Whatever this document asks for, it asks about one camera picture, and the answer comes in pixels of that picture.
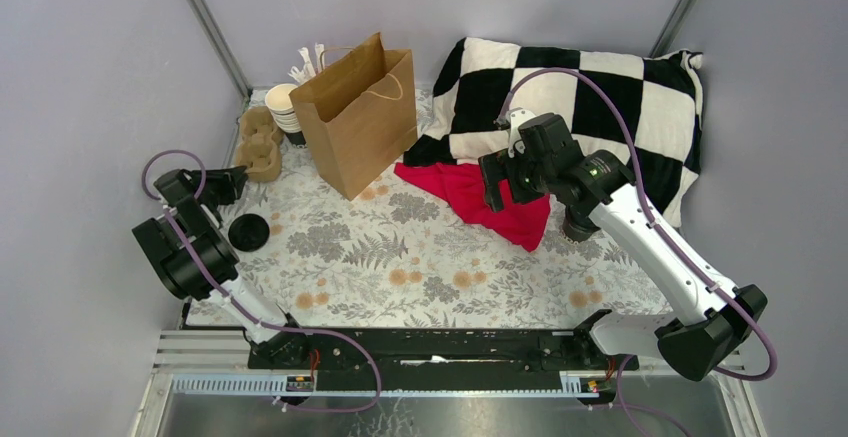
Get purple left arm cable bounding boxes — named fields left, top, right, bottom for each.
left=140, top=149, right=384, bottom=415

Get cardboard cup carrier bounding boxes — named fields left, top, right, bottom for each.
left=234, top=106, right=284, bottom=183

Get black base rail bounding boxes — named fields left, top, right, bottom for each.
left=248, top=328, right=639, bottom=394

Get stack of paper cups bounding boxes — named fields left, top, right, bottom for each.
left=264, top=83, right=306, bottom=148

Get red cloth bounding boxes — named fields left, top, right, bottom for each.
left=394, top=163, right=551, bottom=252

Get black paper coffee cup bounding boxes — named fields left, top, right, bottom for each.
left=561, top=206, right=600, bottom=243

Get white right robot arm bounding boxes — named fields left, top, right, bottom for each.
left=478, top=109, right=768, bottom=381

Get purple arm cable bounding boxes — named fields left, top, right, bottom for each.
left=140, top=149, right=384, bottom=415
left=496, top=67, right=780, bottom=437

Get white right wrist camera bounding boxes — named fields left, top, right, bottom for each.
left=495, top=108, right=536, bottom=154

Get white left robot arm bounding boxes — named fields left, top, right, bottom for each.
left=132, top=166, right=311, bottom=368

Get brown paper bag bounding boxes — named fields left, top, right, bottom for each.
left=290, top=32, right=418, bottom=200

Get checkered black white pillow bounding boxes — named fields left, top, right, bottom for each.
left=404, top=37, right=704, bottom=228

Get stack of black lids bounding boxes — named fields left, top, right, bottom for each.
left=227, top=213, right=270, bottom=252

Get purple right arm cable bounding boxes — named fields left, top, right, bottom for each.
left=496, top=67, right=780, bottom=437

